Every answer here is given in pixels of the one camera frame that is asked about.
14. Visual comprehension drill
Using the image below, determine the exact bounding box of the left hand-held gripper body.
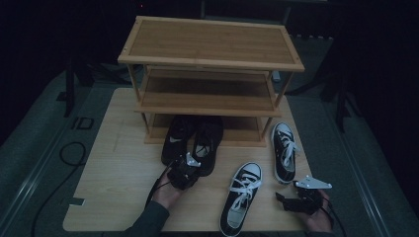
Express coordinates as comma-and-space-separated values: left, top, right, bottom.
167, 152, 203, 192

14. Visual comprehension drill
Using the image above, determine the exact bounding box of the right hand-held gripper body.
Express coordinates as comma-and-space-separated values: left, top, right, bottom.
293, 175, 333, 215

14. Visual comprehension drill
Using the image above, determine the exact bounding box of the black leather shoe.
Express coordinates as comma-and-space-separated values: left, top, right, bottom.
160, 115, 198, 167
192, 115, 225, 178

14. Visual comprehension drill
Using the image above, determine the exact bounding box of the black white canvas sneaker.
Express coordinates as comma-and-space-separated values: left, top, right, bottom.
218, 161, 264, 237
270, 121, 301, 186

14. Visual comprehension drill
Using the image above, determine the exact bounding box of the wooden three-tier shoe rack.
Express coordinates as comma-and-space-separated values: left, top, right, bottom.
117, 15, 305, 148

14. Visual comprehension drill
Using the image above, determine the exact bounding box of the person's right hand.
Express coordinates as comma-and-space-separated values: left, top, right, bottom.
301, 191, 334, 234

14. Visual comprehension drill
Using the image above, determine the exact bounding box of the person's left hand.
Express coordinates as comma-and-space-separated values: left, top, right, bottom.
152, 172, 186, 209

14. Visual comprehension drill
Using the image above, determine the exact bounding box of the black metal stand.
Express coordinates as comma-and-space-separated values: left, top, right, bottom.
335, 74, 356, 133
55, 58, 97, 119

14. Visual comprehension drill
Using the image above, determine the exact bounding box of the right hand-held gripper cable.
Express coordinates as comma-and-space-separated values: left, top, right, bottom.
320, 202, 348, 237

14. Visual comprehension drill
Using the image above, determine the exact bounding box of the hand-held gripper cable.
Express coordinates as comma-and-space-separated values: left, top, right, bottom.
320, 202, 348, 237
144, 162, 174, 208

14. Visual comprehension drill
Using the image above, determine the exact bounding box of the left hand-held gripper cable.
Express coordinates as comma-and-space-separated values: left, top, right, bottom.
144, 162, 174, 208

